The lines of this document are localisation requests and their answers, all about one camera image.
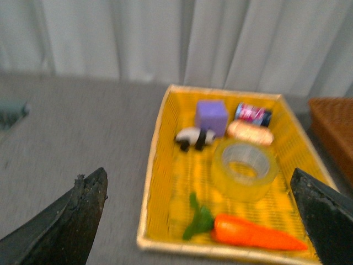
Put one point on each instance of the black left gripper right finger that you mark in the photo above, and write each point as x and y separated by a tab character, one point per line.
327	217

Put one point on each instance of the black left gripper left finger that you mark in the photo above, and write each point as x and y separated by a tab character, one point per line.
64	232

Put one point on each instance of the yellow clear tape roll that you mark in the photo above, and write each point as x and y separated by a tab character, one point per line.
243	171

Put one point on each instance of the brown wicker basket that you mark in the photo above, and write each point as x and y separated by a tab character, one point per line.
332	124

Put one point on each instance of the yellow woven basket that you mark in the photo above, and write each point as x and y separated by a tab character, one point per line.
172	175

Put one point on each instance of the orange plastic carrot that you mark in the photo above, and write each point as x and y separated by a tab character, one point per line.
235	231

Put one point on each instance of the toy bread loaf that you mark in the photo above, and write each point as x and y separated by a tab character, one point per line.
248	132

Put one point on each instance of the small red drink can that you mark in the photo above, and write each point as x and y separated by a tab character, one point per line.
253	115

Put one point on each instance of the grey-green object at edge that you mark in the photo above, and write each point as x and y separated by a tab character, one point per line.
12	112

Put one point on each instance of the panda figurine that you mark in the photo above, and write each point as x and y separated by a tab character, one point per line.
196	137

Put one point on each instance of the purple cube block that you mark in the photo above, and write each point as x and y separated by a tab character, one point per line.
212	115

